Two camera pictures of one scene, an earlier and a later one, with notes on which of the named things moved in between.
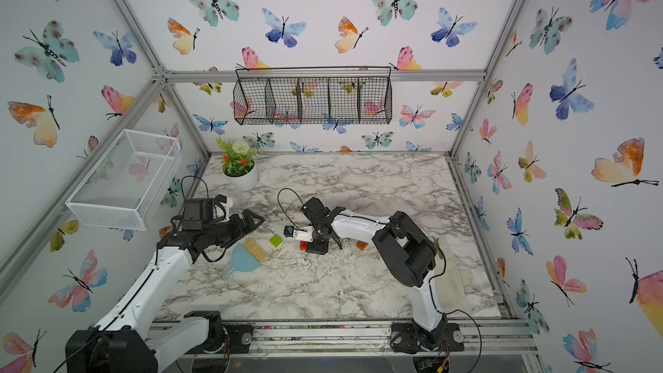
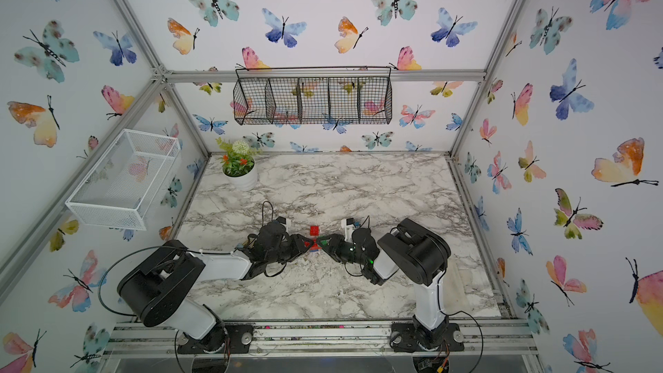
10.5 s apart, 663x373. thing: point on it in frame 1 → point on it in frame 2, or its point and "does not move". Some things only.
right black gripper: x=315 y=248 → x=335 y=243
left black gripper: x=241 y=230 → x=297 y=244
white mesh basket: x=125 y=186 does not move
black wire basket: x=313 y=95 does not move
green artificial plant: x=238 y=159 does not move
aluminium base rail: x=486 y=338 does not move
